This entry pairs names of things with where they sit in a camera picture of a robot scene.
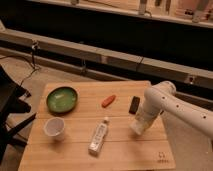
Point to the green ceramic bowl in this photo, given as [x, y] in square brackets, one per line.
[62, 100]

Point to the black rectangular block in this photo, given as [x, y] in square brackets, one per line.
[134, 105]

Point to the white sponge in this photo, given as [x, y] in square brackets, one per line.
[137, 127]

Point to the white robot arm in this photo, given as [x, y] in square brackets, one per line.
[161, 97]

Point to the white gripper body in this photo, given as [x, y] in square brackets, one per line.
[145, 123]

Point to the black chair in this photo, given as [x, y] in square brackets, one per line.
[10, 93]

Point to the orange carrot toy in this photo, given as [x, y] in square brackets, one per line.
[108, 101]

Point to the white paper cup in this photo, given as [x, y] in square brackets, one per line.
[55, 128]

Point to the white plastic bottle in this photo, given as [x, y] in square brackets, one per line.
[97, 139]

